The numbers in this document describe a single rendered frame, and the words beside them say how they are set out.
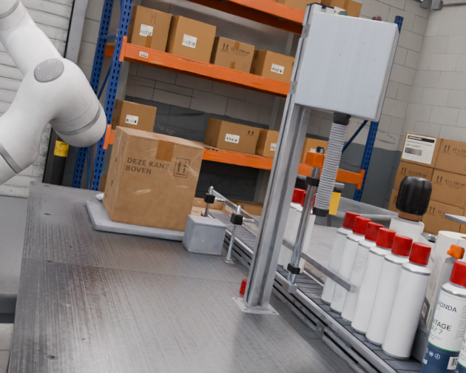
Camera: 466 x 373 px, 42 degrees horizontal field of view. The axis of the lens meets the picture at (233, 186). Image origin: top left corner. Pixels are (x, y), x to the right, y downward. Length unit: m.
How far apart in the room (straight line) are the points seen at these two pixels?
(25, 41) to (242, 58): 4.05
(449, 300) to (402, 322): 0.13
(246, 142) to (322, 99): 4.31
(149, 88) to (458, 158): 2.86
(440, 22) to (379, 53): 6.41
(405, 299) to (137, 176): 0.99
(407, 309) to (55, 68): 0.83
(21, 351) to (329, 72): 0.76
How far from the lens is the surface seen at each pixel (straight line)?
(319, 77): 1.25
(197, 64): 5.16
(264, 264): 1.34
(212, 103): 6.18
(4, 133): 1.36
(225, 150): 5.36
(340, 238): 1.33
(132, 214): 1.87
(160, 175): 1.86
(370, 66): 1.24
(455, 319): 1.03
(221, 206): 2.56
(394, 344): 1.14
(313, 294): 1.41
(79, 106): 1.34
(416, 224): 1.62
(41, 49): 1.50
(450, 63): 7.36
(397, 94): 7.55
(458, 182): 4.97
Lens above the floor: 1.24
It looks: 7 degrees down
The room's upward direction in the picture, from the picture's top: 12 degrees clockwise
